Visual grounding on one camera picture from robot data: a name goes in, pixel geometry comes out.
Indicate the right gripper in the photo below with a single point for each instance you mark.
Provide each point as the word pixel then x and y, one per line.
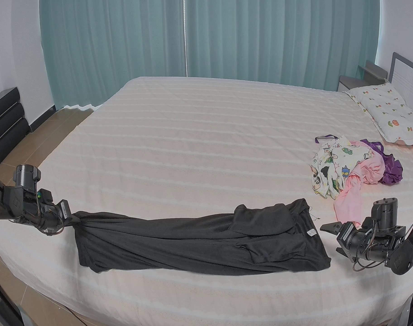
pixel 357 248

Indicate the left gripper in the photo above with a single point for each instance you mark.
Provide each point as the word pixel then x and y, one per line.
pixel 62 216

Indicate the black trousers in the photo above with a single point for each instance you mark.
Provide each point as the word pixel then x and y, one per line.
pixel 193 239

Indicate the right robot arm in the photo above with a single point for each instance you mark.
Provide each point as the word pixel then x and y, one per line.
pixel 401 256

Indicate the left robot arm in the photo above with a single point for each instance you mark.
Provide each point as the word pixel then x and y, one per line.
pixel 16 205

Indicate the pink garment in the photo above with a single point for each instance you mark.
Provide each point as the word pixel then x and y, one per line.
pixel 349 202

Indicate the white printed garment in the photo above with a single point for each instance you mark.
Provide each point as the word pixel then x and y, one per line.
pixel 332 161

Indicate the purple garment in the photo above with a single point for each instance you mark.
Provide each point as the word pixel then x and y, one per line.
pixel 391 168

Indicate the white printed pillow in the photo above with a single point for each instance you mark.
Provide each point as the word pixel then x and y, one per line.
pixel 386 107

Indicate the grey bedside table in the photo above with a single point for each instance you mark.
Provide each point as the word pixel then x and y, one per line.
pixel 352 82

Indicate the bed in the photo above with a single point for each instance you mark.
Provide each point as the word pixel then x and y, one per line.
pixel 206 131

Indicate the blue-green curtain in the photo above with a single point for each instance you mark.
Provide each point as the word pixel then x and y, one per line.
pixel 108 39
pixel 277 29

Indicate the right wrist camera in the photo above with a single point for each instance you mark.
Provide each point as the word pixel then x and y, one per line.
pixel 347 232

